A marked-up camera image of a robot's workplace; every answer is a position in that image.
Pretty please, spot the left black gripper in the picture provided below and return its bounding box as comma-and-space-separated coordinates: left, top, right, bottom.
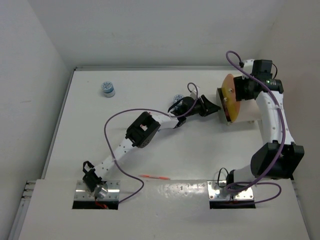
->
185, 95, 221, 118

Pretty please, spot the grey metal drawer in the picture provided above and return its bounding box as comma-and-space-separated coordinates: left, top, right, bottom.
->
216, 88, 230, 124

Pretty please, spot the round drawer organizer box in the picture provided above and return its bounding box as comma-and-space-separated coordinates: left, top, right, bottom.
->
215, 73, 263, 125

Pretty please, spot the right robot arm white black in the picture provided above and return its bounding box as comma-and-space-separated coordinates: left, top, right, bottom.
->
226, 59, 305, 192

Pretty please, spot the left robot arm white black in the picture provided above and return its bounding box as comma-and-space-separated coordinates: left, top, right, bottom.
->
82, 95, 221, 193

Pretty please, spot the orange pen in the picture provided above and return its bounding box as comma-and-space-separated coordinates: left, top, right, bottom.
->
139, 174, 171, 181

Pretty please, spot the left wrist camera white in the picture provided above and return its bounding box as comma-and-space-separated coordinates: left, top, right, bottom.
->
190, 88, 199, 100

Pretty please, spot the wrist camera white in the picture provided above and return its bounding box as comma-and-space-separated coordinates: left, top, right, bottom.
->
241, 59, 255, 74
190, 88, 199, 100

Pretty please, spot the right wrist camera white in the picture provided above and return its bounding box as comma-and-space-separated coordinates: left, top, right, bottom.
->
241, 59, 255, 74

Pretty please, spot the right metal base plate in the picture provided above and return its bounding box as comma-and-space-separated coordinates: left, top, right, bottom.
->
207, 180, 255, 202

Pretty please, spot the metal base plate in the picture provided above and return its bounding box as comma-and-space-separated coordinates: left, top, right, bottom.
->
73, 180, 120, 201
207, 180, 255, 202

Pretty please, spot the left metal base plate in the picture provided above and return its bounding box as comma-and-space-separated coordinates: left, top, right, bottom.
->
73, 180, 120, 201

